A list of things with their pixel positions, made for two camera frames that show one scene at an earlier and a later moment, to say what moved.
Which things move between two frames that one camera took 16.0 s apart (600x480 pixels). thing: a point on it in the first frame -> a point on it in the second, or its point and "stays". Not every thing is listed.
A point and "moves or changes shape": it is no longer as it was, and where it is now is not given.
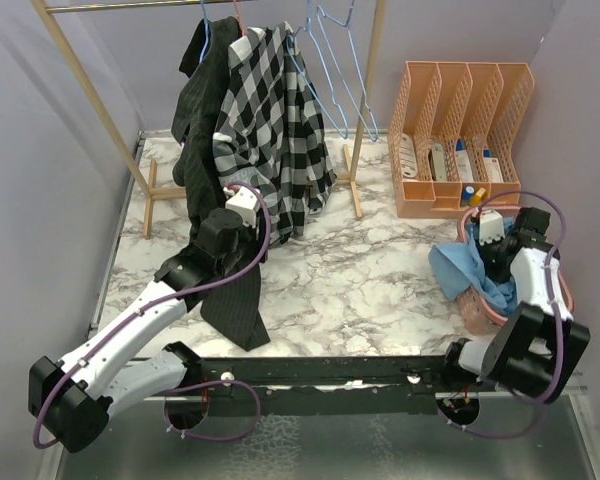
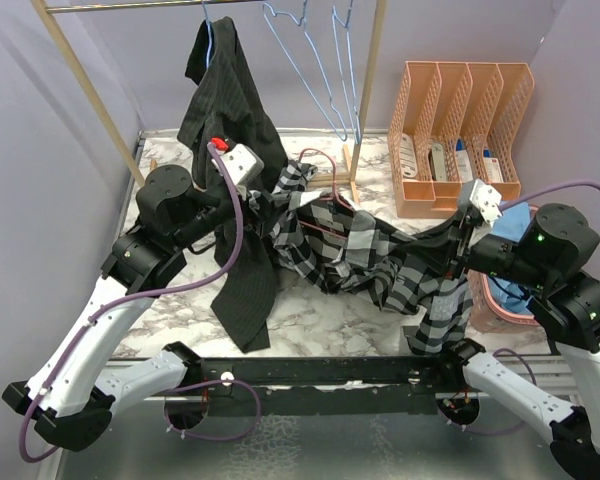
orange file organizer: [452, 137] stays
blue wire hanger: [322, 14] moves or changes shape
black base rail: [334, 384] stays
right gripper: [494, 275] -> [459, 238]
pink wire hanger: [239, 17] -> [328, 197]
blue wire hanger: [291, 40] -> [302, 22]
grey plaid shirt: [271, 128] -> [350, 251]
